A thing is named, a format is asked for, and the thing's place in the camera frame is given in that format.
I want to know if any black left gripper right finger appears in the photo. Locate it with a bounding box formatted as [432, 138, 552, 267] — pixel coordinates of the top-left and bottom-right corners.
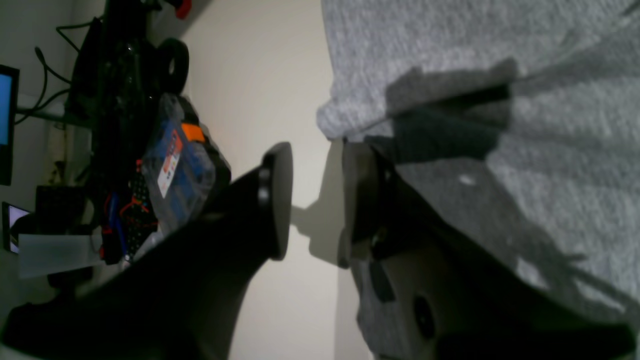
[339, 142, 638, 360]

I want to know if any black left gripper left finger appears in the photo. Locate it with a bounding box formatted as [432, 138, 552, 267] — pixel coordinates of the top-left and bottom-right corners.
[1, 142, 293, 360]

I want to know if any grey T-shirt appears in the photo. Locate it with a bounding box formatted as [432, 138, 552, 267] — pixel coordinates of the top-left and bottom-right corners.
[316, 0, 640, 360]

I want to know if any blue plastic packet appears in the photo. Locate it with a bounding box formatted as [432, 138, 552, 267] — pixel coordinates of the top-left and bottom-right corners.
[142, 93, 215, 236]

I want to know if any computer monitor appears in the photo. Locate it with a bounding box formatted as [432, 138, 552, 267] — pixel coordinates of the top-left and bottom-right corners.
[0, 64, 20, 186]

